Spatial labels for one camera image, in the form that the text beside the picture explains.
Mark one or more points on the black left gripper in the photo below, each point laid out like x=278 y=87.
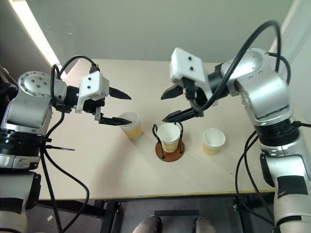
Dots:
x=91 y=105

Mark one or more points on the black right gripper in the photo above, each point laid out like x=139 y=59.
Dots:
x=198 y=95

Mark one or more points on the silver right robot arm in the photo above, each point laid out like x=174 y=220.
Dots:
x=267 y=92

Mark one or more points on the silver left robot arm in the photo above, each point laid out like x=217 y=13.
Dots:
x=29 y=106

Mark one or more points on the white and tan paper cup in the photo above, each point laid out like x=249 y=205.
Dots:
x=167 y=136
x=213 y=139
x=136 y=131

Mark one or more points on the black zip tie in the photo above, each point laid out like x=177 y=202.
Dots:
x=63 y=148

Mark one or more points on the black floor plate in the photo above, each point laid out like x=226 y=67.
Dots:
x=176 y=212

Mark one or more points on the dark brown object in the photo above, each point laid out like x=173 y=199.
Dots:
x=6 y=82

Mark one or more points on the dark rounded shape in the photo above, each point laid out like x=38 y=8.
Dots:
x=148 y=224
x=204 y=225

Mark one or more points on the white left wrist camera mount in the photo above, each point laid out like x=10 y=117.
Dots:
x=93 y=85

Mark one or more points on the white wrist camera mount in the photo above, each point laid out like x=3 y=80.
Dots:
x=187 y=65
x=93 y=85

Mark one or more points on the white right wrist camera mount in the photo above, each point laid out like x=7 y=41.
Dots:
x=187 y=65

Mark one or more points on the black metal table frame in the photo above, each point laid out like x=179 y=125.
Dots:
x=109 y=213

